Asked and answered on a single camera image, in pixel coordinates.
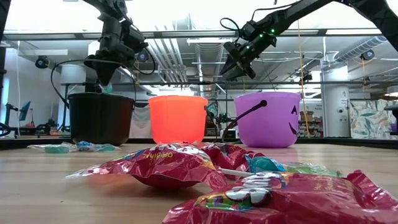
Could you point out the black background robot arm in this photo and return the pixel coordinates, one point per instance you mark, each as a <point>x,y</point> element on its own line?
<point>25,130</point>
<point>46,127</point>

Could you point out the orange pumpkin face bucket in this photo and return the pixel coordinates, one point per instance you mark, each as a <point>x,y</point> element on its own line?
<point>177,119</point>

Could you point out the black aluminium table frame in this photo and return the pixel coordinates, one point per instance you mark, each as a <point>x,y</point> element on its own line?
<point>342,142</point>

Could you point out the purple pumpkin face bucket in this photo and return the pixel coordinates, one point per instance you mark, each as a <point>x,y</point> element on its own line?
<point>267,130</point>

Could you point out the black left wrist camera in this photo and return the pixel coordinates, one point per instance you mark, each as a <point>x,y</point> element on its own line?
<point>135,35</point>

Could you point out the ribbed ceiling duct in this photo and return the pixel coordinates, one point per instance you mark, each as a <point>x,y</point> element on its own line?
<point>209,62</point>

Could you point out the white ceiling unit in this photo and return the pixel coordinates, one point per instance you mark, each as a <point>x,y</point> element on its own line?
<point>93,49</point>

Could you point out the white round column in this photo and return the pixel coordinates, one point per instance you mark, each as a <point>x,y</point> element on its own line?
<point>334,102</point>

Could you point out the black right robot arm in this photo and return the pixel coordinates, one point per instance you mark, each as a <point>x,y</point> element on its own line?
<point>295,14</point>

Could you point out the long overhead beam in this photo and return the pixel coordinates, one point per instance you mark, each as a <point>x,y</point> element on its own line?
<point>342,31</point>

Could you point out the green candy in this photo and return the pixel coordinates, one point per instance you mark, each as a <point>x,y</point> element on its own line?
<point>311,169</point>

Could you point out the black background rail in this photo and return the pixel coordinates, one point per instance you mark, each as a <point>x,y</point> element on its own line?
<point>149,83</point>

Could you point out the silver ventilation duct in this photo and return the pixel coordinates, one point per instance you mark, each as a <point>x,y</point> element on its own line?
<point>360,46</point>

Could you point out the blue background monitor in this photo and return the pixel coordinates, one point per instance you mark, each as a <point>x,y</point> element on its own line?
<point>25,110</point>

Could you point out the red Skittles pack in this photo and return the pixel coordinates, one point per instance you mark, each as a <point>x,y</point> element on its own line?
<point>311,202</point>
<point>227,157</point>
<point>174,168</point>

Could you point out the blue lollipop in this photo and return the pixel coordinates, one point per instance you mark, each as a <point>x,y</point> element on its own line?
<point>264,164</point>

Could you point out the small white box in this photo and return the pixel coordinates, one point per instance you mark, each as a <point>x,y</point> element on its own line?
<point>231,134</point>

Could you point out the black ceiling spotlight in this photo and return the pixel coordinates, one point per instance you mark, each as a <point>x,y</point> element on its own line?
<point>42,62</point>
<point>143,57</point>
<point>367,55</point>

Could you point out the white cloth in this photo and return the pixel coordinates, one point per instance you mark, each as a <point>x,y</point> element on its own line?
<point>140,124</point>

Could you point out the leaf pattern panel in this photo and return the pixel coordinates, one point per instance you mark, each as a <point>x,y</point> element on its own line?
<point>363,121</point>

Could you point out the black halloween bucket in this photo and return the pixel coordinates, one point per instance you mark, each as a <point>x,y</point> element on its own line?
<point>99,121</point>

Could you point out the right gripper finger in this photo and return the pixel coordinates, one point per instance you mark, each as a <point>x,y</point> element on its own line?
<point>248,72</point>
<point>231,66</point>

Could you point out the teal hard candy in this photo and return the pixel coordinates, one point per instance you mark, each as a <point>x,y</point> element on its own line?
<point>108,89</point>
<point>104,147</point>
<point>56,149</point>

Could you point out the background storage shelf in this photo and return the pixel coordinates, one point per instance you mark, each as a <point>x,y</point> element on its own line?
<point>311,124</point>

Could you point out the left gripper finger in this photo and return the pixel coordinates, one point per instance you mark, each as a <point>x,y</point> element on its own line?
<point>112,73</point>
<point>103,73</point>

